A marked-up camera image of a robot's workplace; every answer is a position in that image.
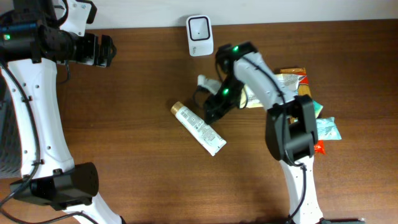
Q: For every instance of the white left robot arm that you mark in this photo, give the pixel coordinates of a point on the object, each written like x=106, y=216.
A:
x=36, y=36

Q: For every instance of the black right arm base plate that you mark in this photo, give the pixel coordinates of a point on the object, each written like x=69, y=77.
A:
x=340, y=221

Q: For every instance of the teal wet wipes pack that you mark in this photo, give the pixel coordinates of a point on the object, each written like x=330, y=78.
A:
x=327, y=129

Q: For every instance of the orange spaghetti package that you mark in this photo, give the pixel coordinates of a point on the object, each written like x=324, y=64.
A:
x=304, y=89

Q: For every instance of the grey plastic mesh basket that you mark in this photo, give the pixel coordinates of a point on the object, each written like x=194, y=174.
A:
x=11, y=155

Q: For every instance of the cream yellow food pouch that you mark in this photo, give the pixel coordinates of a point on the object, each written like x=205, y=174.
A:
x=290, y=80

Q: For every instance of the white barcode scanner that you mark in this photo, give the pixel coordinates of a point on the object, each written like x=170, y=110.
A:
x=199, y=35

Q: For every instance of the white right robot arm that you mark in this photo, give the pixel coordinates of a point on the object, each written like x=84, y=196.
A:
x=291, y=129

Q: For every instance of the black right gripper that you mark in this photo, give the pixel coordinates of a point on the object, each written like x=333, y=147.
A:
x=224, y=104

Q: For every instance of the white tube with cork cap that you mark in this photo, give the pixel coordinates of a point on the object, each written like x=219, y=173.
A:
x=201, y=131

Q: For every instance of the small teal tissue pack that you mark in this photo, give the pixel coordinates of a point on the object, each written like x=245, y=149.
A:
x=318, y=108

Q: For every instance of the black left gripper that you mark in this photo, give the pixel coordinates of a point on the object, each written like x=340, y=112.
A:
x=91, y=56

